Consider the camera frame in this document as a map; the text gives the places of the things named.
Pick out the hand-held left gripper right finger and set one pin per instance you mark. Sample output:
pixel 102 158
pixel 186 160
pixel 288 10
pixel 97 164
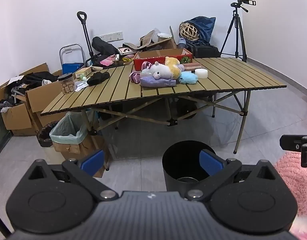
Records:
pixel 211 162

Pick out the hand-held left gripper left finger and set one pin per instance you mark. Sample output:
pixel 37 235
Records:
pixel 93 160

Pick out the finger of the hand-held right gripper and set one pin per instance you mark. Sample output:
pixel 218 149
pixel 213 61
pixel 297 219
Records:
pixel 291 142

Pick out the black trash bin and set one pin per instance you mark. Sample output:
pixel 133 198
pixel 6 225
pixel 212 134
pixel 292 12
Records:
pixel 178 160

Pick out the light blue plush toy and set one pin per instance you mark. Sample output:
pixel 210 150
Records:
pixel 188 78

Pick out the white foam cylinder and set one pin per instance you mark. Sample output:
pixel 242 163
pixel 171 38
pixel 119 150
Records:
pixel 201 73

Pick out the purple woven cloth pouch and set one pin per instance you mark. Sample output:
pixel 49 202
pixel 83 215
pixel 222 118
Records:
pixel 158 82

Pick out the white plush toy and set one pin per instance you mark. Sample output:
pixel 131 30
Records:
pixel 161 70

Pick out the yellow plush toy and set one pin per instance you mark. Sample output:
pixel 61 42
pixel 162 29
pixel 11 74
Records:
pixel 172 63

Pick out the cardboard box with bag liner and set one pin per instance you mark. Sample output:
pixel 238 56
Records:
pixel 86 147

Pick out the pink fluffy rug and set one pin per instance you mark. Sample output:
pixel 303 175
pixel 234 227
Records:
pixel 296 180

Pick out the pale green plastic bag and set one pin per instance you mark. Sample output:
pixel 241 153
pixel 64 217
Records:
pixel 64 130

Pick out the black round basket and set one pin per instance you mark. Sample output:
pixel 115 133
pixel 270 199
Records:
pixel 44 135

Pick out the clear snack jar black lid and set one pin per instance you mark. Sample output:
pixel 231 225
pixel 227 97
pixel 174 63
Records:
pixel 66 85

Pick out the large brown cardboard boxes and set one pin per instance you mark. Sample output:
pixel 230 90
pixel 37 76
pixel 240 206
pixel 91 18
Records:
pixel 42 97

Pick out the folding slatted camping table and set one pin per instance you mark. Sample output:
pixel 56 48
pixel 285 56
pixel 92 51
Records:
pixel 223 75

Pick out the small beige packet box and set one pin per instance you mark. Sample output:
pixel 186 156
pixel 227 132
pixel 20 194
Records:
pixel 82 72

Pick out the pink satin scrunchie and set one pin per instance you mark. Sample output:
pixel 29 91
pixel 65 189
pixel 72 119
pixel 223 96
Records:
pixel 134 77

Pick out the blue plastic crate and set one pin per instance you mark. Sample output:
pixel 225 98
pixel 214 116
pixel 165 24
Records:
pixel 72 68

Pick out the pink layered sponge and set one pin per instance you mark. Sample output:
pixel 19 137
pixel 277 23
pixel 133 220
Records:
pixel 192 66

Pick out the black clothes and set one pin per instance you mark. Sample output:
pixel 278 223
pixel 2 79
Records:
pixel 41 77

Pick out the pink packet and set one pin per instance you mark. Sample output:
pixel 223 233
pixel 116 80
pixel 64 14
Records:
pixel 107 61

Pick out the pale translucent plastic bag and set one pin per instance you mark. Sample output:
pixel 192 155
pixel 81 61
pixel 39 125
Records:
pixel 146 73

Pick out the black suitcase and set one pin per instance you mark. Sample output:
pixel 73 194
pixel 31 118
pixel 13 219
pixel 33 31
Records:
pixel 204 50

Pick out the small white brown box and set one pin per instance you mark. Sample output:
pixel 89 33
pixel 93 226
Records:
pixel 125 50

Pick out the black fabric bag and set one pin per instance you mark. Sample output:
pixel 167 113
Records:
pixel 103 46

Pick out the red cardboard box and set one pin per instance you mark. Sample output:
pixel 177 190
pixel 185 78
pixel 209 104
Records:
pixel 158 55

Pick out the blue water bottle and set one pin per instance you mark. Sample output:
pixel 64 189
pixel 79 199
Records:
pixel 181 43

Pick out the black tripod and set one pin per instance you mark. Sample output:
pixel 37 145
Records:
pixel 235 30

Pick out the open brown cardboard box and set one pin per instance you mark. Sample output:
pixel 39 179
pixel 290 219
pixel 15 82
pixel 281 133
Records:
pixel 166 44

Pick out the wicker ball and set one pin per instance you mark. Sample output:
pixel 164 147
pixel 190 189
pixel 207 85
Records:
pixel 189 32

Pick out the white plastic container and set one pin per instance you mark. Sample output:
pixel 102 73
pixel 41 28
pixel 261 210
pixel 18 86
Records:
pixel 163 35

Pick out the blue cloth bag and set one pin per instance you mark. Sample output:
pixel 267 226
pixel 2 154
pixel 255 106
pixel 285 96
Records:
pixel 204 26

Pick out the white wall socket strip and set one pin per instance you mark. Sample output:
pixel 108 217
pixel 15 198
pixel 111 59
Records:
pixel 111 36

